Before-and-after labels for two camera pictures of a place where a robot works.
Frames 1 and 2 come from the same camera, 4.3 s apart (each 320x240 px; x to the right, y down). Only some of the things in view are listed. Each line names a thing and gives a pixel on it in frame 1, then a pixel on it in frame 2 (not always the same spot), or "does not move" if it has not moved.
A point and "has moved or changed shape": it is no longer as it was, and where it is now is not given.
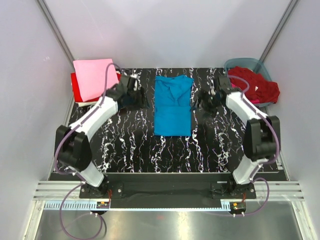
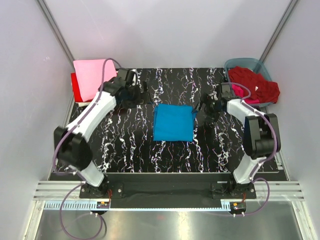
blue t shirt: (173, 105) has moved or changed shape
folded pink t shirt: (91, 75) does not move
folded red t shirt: (76, 89) does not move
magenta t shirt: (252, 101) does not move
